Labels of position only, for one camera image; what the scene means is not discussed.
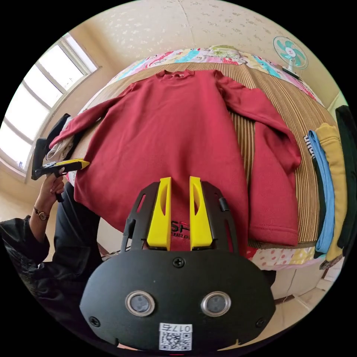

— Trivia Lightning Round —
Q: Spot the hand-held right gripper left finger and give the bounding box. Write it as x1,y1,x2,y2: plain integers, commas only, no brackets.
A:
147,177,172,250

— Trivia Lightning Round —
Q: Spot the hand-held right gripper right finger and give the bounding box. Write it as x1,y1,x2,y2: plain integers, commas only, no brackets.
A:
189,176,219,250

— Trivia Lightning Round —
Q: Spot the red long sleeve sweater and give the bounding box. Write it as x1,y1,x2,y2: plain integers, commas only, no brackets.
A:
57,69,302,253

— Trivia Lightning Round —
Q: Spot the person's left forearm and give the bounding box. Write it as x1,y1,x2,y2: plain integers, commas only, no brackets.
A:
29,204,51,244

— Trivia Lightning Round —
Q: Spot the person's left hand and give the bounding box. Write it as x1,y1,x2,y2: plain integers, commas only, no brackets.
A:
39,172,67,209

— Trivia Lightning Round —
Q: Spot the pile of clothes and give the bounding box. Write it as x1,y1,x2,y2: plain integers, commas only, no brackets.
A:
302,104,357,263
46,112,84,162

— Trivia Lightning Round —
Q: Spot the window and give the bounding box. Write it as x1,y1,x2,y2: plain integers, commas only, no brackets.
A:
0,33,100,183

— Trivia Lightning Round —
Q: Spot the person's body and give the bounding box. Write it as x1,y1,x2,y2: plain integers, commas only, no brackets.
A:
0,181,129,345

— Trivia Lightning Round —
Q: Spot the green table fan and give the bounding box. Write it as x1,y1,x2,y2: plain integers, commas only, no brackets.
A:
272,35,309,79

